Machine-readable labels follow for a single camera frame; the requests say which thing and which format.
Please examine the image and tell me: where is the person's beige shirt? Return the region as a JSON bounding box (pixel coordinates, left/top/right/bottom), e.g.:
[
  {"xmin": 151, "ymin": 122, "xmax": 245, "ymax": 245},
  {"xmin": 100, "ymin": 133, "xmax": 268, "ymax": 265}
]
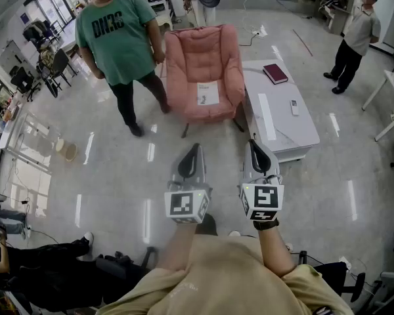
[{"xmin": 97, "ymin": 233, "xmax": 355, "ymax": 315}]

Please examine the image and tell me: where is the person's left forearm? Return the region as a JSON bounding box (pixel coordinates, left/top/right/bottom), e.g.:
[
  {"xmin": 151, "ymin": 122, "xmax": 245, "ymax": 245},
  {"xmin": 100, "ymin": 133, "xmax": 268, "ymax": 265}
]
[{"xmin": 156, "ymin": 222, "xmax": 198, "ymax": 272}]

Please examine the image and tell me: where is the person's right forearm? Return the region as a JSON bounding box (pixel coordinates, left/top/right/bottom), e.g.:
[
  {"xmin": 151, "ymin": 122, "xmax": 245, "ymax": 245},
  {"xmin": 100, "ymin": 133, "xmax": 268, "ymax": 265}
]
[{"xmin": 255, "ymin": 228, "xmax": 297, "ymax": 279}]

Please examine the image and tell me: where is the pink cushioned armchair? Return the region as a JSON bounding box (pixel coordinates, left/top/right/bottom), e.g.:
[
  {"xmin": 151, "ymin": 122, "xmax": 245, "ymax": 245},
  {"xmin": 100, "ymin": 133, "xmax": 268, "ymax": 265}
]
[{"xmin": 164, "ymin": 24, "xmax": 247, "ymax": 139}]

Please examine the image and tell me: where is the white book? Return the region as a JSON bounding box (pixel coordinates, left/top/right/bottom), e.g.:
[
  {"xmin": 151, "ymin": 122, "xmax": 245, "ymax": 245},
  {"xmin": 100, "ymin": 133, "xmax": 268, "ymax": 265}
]
[{"xmin": 196, "ymin": 81, "xmax": 221, "ymax": 106}]

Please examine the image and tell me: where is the black wrist watch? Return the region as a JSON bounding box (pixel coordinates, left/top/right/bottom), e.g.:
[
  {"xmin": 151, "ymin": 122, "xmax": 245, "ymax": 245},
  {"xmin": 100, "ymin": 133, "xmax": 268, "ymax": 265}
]
[{"xmin": 253, "ymin": 218, "xmax": 280, "ymax": 232}]

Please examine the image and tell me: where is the white shelf unit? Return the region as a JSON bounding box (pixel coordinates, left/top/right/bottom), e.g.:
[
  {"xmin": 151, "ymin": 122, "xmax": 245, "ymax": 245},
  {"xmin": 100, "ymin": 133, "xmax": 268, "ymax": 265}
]
[{"xmin": 316, "ymin": 0, "xmax": 358, "ymax": 35}]

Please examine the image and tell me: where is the round wooden stool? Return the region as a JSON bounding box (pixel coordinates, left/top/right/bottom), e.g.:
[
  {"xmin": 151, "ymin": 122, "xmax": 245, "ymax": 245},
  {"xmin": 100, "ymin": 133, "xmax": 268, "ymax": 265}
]
[{"xmin": 55, "ymin": 138, "xmax": 79, "ymax": 163}]

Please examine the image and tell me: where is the glass side table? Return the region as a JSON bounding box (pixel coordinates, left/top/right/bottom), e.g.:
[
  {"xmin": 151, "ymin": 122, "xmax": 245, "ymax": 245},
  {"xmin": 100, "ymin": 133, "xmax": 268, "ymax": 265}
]
[{"xmin": 0, "ymin": 109, "xmax": 58, "ymax": 174}]

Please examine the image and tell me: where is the white desk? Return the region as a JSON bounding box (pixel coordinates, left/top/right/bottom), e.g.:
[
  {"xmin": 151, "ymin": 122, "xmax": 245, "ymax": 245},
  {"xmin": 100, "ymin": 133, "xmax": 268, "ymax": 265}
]
[{"xmin": 361, "ymin": 69, "xmax": 394, "ymax": 142}]

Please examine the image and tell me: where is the dark red book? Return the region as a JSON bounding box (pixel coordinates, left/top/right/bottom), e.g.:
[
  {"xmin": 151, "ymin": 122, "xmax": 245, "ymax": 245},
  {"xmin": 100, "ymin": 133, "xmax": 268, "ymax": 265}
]
[{"xmin": 262, "ymin": 63, "xmax": 290, "ymax": 86}]

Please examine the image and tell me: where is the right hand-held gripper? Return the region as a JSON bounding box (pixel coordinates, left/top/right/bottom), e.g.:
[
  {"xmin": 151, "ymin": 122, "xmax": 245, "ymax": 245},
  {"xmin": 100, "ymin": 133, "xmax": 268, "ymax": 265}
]
[{"xmin": 238, "ymin": 138, "xmax": 285, "ymax": 223}]

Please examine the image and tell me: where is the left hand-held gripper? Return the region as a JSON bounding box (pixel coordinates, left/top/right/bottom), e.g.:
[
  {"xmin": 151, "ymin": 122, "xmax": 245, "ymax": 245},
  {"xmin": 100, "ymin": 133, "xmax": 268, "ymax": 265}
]
[{"xmin": 164, "ymin": 142, "xmax": 213, "ymax": 224}]

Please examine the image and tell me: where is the white coffee table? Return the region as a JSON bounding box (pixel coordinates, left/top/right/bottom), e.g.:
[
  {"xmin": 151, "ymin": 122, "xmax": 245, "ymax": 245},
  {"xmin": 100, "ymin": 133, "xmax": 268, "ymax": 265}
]
[{"xmin": 242, "ymin": 59, "xmax": 321, "ymax": 164}]

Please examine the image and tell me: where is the black office chair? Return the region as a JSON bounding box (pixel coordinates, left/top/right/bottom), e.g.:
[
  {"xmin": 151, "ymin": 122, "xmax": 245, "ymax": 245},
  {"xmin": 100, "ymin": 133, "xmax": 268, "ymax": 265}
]
[
  {"xmin": 9, "ymin": 66, "xmax": 42, "ymax": 102},
  {"xmin": 297, "ymin": 249, "xmax": 367, "ymax": 303},
  {"xmin": 94, "ymin": 245, "xmax": 159, "ymax": 308},
  {"xmin": 35, "ymin": 48, "xmax": 74, "ymax": 98}
]

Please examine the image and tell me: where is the white cable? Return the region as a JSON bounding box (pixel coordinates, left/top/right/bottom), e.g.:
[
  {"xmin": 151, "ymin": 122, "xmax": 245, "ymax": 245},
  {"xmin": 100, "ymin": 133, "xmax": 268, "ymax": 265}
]
[{"xmin": 242, "ymin": 0, "xmax": 264, "ymax": 34}]

